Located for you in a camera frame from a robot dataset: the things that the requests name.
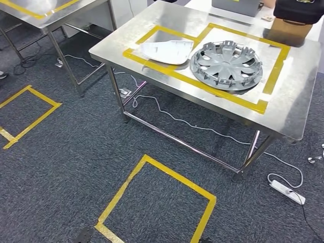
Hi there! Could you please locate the white curved plastic part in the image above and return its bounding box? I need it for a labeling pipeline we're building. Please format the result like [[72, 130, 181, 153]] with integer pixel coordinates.
[[140, 39, 195, 65]]

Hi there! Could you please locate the steel workbench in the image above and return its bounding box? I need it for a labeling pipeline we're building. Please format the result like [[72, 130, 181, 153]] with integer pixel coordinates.
[[88, 0, 322, 183]]

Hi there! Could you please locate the yellow floor tape square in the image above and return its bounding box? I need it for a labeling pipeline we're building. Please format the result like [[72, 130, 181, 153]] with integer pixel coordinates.
[[94, 154, 218, 243], [0, 85, 63, 150]]

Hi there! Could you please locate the small yellow tape rectangle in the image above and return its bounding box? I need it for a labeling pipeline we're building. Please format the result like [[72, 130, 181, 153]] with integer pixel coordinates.
[[122, 25, 201, 73]]

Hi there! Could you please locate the grey plastic wheel hubcap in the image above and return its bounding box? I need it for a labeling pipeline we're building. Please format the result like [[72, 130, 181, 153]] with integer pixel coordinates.
[[190, 40, 264, 91]]

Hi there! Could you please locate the silver laptop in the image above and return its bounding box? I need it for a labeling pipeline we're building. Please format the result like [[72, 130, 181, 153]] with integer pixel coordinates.
[[211, 0, 264, 17]]

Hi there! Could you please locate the steel table with tape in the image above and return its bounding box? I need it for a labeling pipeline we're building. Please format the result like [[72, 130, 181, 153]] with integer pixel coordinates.
[[0, 0, 118, 99]]

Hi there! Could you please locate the black robot left foot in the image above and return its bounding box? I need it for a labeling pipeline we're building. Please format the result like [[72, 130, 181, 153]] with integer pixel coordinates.
[[73, 226, 94, 243]]

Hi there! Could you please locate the large yellow tape rectangle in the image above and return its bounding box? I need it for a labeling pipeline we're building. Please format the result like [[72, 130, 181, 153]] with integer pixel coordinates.
[[174, 22, 291, 115]]

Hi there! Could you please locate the brown cardboard box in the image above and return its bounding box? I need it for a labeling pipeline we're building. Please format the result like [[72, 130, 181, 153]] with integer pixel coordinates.
[[263, 17, 313, 48]]

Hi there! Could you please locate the yellow tape on steel table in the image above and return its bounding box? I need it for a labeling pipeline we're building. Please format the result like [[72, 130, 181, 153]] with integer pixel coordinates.
[[0, 0, 80, 20]]

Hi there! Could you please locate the white floor cable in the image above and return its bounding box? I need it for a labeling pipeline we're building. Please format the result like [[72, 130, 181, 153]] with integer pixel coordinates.
[[131, 95, 304, 189], [57, 53, 106, 69]]

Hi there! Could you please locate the black floor cable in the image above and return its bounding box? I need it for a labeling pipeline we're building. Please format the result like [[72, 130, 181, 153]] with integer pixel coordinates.
[[291, 190, 324, 242], [13, 42, 60, 76]]

